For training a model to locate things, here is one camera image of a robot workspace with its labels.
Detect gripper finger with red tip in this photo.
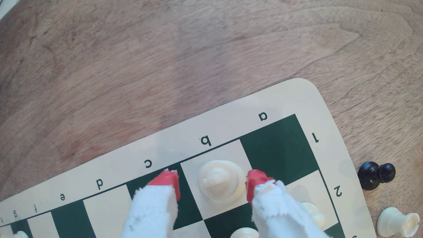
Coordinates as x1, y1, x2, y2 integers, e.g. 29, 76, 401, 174
120, 169, 181, 238
246, 169, 332, 238

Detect tall white king piece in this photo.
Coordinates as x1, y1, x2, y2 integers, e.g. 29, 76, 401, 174
198, 160, 247, 204

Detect white pawn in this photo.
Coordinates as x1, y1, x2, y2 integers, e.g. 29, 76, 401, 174
302, 202, 327, 231
229, 227, 260, 238

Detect green and cream chessboard mat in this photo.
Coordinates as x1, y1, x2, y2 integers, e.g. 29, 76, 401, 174
0, 78, 378, 238

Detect black pawn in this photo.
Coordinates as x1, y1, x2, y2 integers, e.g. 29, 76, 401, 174
358, 161, 396, 191

